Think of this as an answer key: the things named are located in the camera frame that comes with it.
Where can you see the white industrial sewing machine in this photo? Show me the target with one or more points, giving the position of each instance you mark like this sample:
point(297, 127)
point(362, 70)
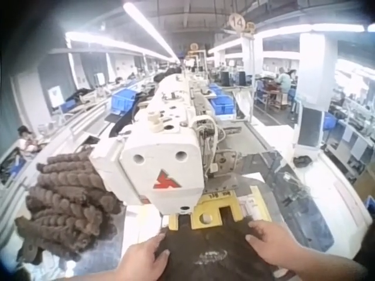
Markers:
point(164, 140)

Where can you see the small round number sign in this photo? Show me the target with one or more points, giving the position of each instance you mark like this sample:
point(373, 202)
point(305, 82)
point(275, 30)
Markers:
point(194, 47)

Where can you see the yellow sewing template plate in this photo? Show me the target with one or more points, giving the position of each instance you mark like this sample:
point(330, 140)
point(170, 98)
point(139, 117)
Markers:
point(209, 209)

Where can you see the long ceiling light tube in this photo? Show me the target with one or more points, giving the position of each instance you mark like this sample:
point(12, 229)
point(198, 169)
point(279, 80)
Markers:
point(149, 29)

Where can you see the dark brown fleece fabric piece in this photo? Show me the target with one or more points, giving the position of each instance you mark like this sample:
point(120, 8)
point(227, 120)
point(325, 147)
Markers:
point(211, 254)

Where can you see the person's right hand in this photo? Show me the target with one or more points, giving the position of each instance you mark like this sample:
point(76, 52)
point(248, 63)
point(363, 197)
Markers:
point(278, 248)

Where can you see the stack of brown fleece pieces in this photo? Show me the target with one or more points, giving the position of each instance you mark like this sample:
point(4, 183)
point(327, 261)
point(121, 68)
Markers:
point(67, 199)

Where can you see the black fabric piece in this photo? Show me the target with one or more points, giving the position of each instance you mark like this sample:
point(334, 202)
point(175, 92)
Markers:
point(121, 127)

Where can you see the grey panel stand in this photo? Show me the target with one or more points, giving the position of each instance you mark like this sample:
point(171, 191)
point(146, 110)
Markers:
point(309, 128)

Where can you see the large blue plastic bin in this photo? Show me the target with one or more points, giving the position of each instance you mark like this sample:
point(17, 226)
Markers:
point(123, 99)

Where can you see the large round number sign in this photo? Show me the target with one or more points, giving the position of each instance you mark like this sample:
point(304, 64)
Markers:
point(237, 21)

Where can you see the grey conveyor rail line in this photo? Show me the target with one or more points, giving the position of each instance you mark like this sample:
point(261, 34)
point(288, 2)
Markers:
point(85, 112)

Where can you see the row of sewing workstations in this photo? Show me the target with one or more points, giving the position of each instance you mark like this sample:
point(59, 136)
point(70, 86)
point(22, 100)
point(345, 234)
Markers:
point(348, 128)

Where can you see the small black object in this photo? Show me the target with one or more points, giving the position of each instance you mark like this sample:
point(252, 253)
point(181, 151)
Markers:
point(303, 161)

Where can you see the person's left hand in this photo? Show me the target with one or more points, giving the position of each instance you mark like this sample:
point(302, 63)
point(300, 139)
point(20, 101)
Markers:
point(140, 260)

